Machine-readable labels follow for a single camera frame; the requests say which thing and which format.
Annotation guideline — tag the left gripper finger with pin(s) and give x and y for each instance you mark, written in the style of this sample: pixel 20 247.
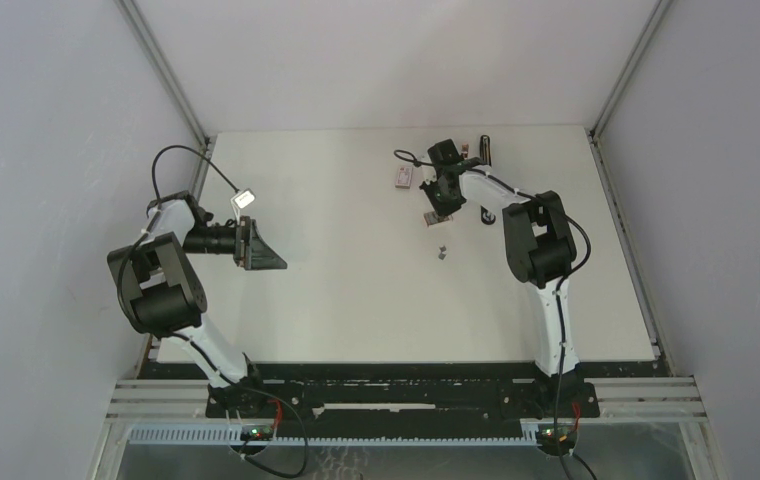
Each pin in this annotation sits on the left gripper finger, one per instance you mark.
pixel 253 232
pixel 263 257

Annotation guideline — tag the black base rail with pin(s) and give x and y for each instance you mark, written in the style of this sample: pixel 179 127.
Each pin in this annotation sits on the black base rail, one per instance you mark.
pixel 432 399

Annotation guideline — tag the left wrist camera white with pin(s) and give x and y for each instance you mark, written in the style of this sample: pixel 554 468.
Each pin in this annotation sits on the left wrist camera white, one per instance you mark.
pixel 241 200

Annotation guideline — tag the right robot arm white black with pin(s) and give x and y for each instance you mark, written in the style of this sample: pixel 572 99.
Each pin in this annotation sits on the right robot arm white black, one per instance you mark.
pixel 543 246

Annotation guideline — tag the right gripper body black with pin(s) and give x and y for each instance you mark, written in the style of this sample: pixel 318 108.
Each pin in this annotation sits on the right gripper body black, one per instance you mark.
pixel 445 204

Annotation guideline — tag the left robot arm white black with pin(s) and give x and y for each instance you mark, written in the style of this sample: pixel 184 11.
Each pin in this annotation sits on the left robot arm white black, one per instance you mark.
pixel 160 293

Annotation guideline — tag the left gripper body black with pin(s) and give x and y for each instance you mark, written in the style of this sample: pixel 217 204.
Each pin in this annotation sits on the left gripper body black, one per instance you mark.
pixel 236 241

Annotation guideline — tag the white cable duct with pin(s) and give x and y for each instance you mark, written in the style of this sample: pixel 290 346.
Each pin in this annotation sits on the white cable duct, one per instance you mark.
pixel 214 435

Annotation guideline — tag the staple box red white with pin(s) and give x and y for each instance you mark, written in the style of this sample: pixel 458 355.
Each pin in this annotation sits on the staple box red white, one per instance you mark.
pixel 403 179

